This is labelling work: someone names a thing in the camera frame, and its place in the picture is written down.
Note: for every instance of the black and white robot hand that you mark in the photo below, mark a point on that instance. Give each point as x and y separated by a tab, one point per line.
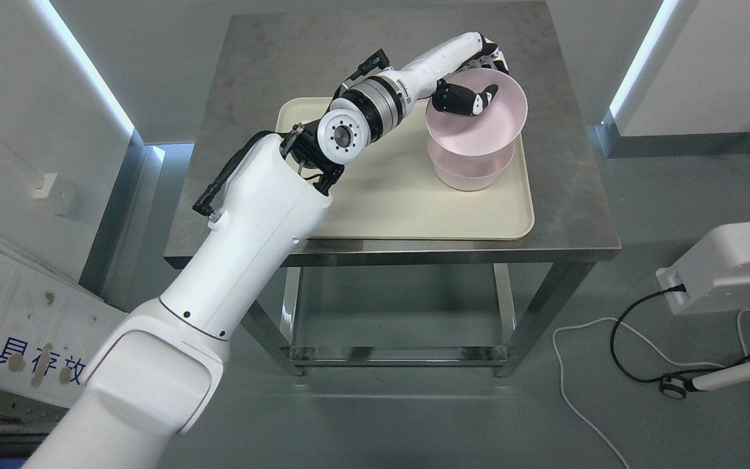
459	65

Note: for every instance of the pink bowl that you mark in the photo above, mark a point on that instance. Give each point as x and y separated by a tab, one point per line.
491	130
468	173

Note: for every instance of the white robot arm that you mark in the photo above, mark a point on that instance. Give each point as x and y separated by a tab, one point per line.
158	370

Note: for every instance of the beige plastic tray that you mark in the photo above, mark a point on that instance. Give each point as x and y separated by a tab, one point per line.
393	193

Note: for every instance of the stainless steel table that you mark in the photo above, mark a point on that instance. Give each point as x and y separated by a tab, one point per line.
267	59

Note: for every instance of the white machine with red label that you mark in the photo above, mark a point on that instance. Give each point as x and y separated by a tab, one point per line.
715	273

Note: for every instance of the white pole with caster wheel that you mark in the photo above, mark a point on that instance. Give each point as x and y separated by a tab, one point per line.
678	387

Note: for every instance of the white signboard with blue characters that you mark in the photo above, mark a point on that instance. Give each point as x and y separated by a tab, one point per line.
50	329

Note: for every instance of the white wall socket box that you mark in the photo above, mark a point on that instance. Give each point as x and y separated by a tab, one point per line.
46	186

